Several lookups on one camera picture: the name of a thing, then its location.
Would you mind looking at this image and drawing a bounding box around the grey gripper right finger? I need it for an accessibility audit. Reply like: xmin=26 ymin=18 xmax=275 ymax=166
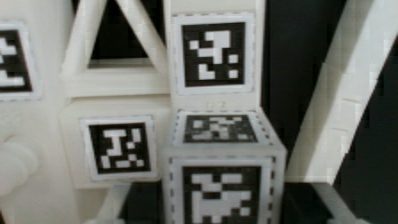
xmin=279 ymin=181 xmax=373 ymax=224

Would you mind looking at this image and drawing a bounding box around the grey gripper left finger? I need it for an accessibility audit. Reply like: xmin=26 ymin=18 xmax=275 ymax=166
xmin=81 ymin=181 xmax=167 ymax=224

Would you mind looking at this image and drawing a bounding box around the white chair leg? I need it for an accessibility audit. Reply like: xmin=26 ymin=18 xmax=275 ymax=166
xmin=163 ymin=110 xmax=286 ymax=224

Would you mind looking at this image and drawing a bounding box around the white chair back frame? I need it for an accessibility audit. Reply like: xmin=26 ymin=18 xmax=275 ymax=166
xmin=0 ymin=0 xmax=268 ymax=224

